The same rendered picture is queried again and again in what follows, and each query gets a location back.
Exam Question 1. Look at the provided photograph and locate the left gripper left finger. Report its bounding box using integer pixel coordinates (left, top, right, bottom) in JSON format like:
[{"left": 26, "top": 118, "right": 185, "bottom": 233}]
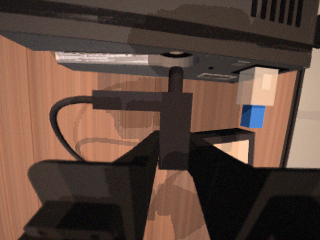
[{"left": 27, "top": 130, "right": 159, "bottom": 240}]

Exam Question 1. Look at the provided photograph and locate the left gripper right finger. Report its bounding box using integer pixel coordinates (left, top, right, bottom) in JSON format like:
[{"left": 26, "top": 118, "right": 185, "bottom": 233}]
[{"left": 188, "top": 132, "right": 320, "bottom": 240}]

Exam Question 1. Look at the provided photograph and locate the dark grey electronic appliance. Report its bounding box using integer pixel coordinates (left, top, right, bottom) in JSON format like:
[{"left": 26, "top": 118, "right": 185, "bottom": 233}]
[{"left": 0, "top": 0, "right": 320, "bottom": 128}]

